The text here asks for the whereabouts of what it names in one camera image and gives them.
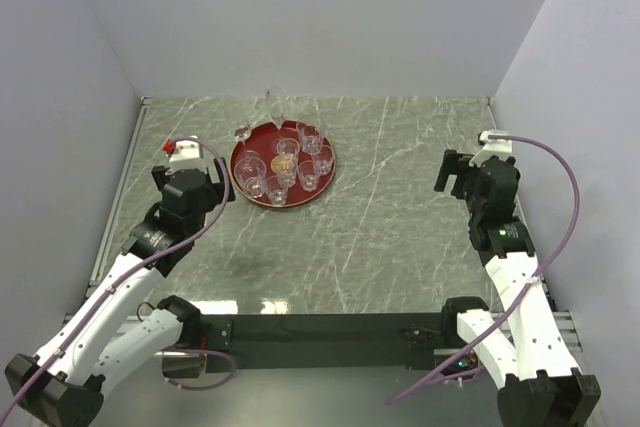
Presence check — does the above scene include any clear faceted tumbler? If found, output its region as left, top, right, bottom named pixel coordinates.
left=234, top=150, right=266, bottom=198
left=296, top=119, right=327, bottom=155

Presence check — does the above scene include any clear stemmed wine glass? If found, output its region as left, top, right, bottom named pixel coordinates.
left=232, top=123, right=252, bottom=143

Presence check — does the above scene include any small clear shot glass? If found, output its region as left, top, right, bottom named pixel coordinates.
left=276, top=138, right=300, bottom=161
left=311, top=145, right=335, bottom=176
left=265, top=175, right=289, bottom=206
left=297, top=160, right=321, bottom=192
left=271, top=154, right=298, bottom=188

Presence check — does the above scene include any tall clear champagne flute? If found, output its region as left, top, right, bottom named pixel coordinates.
left=265, top=86, right=290, bottom=152

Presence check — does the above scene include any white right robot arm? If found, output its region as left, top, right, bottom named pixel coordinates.
left=434, top=149, right=601, bottom=426

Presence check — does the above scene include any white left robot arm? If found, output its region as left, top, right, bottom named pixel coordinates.
left=5, top=159, right=235, bottom=426

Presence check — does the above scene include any red round lacquer tray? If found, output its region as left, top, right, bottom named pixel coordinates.
left=228, top=120, right=337, bottom=208

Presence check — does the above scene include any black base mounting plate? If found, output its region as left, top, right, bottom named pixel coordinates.
left=202, top=313, right=446, bottom=370

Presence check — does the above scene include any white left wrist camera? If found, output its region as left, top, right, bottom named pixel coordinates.
left=163, top=139, right=205, bottom=172

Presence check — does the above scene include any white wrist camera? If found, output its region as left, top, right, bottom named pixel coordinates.
left=469, top=130, right=512, bottom=167
left=163, top=139, right=205, bottom=172

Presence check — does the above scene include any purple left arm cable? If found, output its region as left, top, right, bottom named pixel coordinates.
left=7, top=134, right=242, bottom=413

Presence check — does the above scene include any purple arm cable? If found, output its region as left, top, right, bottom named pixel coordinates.
left=7, top=134, right=242, bottom=413
left=385, top=134, right=582, bottom=406

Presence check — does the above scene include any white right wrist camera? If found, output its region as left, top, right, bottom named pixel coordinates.
left=469, top=130, right=512, bottom=167

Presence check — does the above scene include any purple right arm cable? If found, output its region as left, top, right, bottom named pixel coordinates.
left=385, top=134, right=582, bottom=406

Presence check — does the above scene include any aluminium extrusion rail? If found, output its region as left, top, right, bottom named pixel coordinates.
left=553, top=311, right=583, bottom=352

